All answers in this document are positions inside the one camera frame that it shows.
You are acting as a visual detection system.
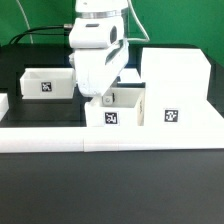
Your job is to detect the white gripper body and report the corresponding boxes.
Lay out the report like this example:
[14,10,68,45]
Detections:
[74,40,129,97]

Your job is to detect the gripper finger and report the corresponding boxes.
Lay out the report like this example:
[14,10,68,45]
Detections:
[103,96,113,105]

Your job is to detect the white front drawer tray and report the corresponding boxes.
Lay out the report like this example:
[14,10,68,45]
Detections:
[85,88,145,127]

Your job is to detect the white drawer tray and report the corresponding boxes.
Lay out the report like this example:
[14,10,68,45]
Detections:
[20,68,76,99]
[85,88,145,127]

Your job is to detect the white drawer cabinet box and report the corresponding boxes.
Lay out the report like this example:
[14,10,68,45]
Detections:
[141,48,211,128]

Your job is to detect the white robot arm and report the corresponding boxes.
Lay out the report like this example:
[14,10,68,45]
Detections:
[69,0,150,97]

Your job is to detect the white rear drawer tray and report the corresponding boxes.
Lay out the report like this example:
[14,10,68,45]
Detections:
[20,68,76,99]

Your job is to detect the marker tag sheet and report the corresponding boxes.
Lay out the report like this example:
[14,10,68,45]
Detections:
[119,68,142,84]

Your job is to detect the white U-shaped fence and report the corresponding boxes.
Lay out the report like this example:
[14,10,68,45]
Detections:
[0,102,224,153]

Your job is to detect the thin white cable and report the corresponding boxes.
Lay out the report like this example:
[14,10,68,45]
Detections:
[14,0,34,45]

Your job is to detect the black cables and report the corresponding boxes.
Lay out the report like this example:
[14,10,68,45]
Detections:
[8,23,76,46]

